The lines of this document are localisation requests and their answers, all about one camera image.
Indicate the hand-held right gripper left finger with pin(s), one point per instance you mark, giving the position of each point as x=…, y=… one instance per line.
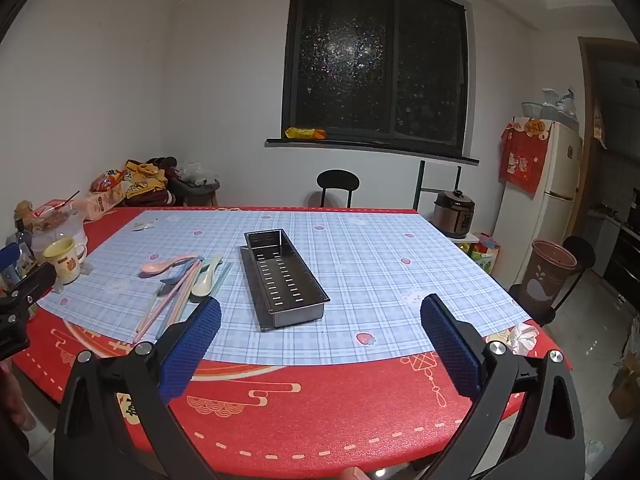
x=192, y=345

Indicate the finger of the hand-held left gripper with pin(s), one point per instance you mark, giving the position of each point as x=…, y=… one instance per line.
x=9, y=257
x=32, y=285

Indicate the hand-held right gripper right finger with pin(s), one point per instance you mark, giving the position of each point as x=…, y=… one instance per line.
x=450, y=347

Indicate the blue chopstick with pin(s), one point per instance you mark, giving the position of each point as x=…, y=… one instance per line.
x=175, y=310

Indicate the cream spoon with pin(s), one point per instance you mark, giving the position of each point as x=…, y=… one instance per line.
x=204, y=287

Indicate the blue spoon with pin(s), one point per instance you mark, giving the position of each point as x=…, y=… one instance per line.
x=172, y=276

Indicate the pink spoon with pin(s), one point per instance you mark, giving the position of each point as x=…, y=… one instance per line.
x=152, y=267

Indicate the metal utensil tray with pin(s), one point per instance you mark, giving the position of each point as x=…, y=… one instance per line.
x=285, y=280

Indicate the dark glass bottle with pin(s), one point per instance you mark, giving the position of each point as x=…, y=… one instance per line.
x=22, y=240

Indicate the cream printed mug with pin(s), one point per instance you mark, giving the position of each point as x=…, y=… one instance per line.
x=62, y=260

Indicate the clear plastic food container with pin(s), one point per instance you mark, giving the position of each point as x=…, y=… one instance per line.
x=55, y=220

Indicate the colourful box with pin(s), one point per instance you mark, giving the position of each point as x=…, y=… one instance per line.
x=484, y=252

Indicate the pink snack package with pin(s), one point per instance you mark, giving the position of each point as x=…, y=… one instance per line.
x=100, y=205

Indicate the blue plaid table mat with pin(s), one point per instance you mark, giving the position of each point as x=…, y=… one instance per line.
x=375, y=270

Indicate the brown trash bin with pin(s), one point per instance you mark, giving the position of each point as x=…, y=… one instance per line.
x=547, y=275

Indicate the red snack bag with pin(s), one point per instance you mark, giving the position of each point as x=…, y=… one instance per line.
x=107, y=181

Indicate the small white packet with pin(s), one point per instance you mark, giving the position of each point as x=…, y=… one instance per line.
x=143, y=225

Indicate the brown rice cooker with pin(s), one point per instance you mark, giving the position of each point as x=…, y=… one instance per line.
x=452, y=212

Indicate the yellow and maroon clothing pile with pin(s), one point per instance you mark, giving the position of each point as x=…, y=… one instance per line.
x=145, y=182

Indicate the grey stool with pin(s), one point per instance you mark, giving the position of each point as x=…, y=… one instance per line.
x=200, y=192

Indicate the cream refrigerator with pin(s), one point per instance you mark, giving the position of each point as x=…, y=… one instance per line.
x=550, y=210

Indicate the clear plastic bag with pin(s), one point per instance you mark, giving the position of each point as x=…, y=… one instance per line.
x=197, y=172

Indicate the cardboard box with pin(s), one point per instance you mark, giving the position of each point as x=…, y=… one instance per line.
x=625, y=390

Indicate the red printed cloth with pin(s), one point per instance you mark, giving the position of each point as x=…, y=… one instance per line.
x=522, y=160

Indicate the black round-back chair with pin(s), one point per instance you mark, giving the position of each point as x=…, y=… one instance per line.
x=338, y=180

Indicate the dark windowsill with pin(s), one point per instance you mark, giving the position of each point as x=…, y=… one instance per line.
x=400, y=150

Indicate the orange snack packet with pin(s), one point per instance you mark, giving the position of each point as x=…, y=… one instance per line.
x=305, y=133

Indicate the bowls and bags pile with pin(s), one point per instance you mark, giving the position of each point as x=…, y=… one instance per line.
x=550, y=107

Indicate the dark window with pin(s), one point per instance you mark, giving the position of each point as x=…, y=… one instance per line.
x=350, y=60

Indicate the black metal frame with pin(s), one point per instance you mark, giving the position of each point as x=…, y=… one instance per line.
x=421, y=185

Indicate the wooden door frame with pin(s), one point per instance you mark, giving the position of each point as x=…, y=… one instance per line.
x=585, y=135

